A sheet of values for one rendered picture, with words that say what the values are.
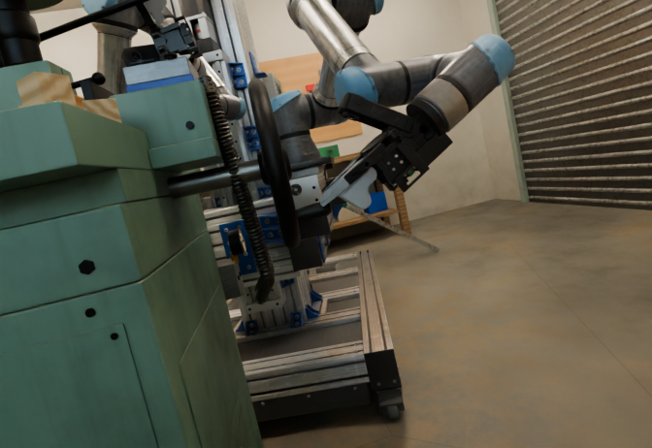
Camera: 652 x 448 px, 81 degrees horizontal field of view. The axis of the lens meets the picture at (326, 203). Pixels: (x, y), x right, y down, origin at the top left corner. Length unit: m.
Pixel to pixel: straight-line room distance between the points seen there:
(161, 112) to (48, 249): 0.25
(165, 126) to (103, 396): 0.36
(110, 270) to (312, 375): 0.87
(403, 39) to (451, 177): 1.61
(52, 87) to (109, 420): 0.36
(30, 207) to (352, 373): 0.96
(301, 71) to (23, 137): 3.78
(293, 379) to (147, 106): 0.90
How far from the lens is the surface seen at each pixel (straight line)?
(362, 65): 0.67
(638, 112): 3.38
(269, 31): 4.24
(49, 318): 0.53
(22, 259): 0.52
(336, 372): 1.24
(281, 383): 1.28
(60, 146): 0.42
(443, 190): 4.49
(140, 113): 0.64
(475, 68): 0.62
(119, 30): 1.28
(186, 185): 0.66
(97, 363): 0.52
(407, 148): 0.56
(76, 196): 0.51
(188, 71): 0.65
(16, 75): 0.74
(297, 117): 1.24
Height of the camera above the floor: 0.79
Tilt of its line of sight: 5 degrees down
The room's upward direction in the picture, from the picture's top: 13 degrees counter-clockwise
